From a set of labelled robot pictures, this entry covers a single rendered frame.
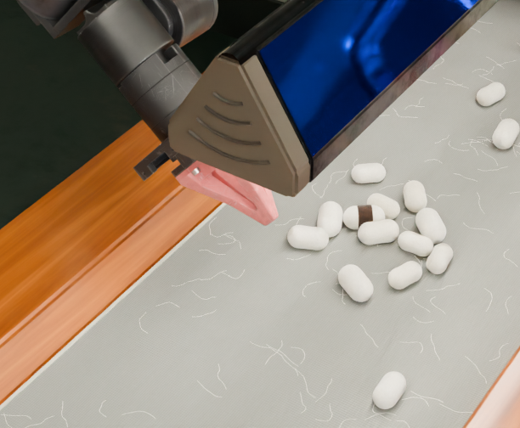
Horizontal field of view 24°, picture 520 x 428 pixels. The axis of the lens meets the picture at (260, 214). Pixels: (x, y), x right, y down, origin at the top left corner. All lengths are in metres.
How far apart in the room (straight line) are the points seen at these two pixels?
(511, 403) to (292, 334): 0.18
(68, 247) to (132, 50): 0.19
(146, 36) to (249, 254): 0.22
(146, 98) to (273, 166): 0.33
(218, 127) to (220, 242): 0.44
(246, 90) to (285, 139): 0.03
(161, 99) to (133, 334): 0.19
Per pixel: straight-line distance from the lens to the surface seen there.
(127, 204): 1.06
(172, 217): 1.06
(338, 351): 0.96
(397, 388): 0.92
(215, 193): 0.96
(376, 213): 1.06
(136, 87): 0.94
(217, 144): 0.63
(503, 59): 1.32
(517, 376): 0.93
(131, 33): 0.94
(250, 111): 0.60
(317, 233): 1.04
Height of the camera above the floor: 1.42
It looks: 39 degrees down
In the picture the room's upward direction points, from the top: straight up
